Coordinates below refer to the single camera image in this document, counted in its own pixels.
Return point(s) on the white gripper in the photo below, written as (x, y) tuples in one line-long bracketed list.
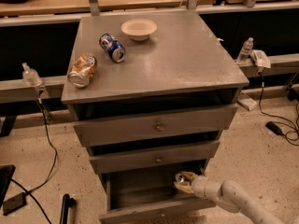
[(201, 184)]

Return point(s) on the redbull can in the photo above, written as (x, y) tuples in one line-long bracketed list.
[(179, 180)]

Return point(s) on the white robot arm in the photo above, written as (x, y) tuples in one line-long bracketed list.
[(228, 195)]

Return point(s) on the grey bottom drawer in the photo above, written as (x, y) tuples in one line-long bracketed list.
[(149, 192)]

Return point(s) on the grey drawer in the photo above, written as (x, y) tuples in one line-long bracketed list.
[(108, 131), (156, 156), (149, 192)]

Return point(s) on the grey middle drawer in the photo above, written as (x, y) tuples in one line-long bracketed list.
[(156, 156)]

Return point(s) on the grey wooden drawer cabinet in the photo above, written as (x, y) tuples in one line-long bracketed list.
[(181, 66)]

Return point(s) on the grey top drawer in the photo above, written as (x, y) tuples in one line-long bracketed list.
[(108, 131)]

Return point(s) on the black stand bottom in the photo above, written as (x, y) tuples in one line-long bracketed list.
[(68, 209)]

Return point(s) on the crushed gold can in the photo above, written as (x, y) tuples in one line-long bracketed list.
[(82, 70)]

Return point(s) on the blue pepsi can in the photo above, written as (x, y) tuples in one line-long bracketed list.
[(112, 46)]

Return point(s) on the grey block on floor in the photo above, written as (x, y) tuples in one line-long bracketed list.
[(247, 102)]

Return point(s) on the black power adapter right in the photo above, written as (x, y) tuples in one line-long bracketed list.
[(274, 128)]

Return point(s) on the clear water bottle right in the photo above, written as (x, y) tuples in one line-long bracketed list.
[(245, 51)]

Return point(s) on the white paper bowl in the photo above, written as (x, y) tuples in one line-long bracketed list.
[(139, 29)]

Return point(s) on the black box on floor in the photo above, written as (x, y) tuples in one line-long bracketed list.
[(13, 204)]

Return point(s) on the black monitor edge left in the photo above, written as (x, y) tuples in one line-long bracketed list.
[(6, 173)]

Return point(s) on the white packet on rail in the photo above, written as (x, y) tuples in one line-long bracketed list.
[(260, 58)]

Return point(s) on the clear bottle on left rail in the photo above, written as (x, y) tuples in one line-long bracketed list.
[(31, 76)]

